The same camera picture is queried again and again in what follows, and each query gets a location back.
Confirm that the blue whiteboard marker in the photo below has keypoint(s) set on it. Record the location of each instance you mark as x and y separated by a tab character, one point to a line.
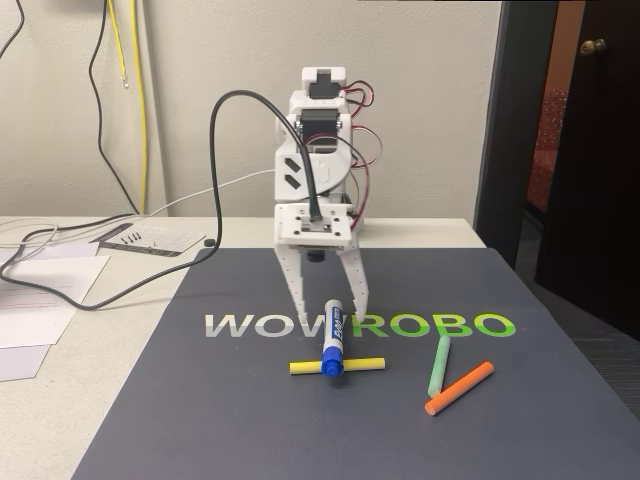
334	330

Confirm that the small black round cap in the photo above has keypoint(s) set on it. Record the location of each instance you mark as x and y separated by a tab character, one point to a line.
210	242

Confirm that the yellow chalk stick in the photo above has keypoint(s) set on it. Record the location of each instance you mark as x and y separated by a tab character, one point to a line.
365	363

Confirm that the green chalk stick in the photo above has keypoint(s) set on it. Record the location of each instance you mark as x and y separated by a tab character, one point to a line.
439	365

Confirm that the lined sheet with screws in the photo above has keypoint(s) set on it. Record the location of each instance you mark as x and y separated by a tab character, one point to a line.
160	239

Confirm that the orange chalk stick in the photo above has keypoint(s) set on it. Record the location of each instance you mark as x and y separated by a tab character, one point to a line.
460	387

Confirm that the grey WOWROBO mat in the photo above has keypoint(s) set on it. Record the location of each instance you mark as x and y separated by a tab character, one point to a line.
350	430

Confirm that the large white paper sheet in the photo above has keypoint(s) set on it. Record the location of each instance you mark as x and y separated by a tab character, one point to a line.
45	320

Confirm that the dark wooden door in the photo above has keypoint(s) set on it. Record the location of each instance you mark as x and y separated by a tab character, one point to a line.
595	175

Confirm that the small white paper sheet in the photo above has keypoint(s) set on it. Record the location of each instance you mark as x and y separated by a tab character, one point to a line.
20	361

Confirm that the brass door knob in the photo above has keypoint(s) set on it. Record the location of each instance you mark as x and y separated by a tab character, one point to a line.
593	47

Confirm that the white gripper camera box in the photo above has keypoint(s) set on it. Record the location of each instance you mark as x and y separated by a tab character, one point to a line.
320	227

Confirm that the dark door frame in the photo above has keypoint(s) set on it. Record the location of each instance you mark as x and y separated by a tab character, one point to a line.
510	125

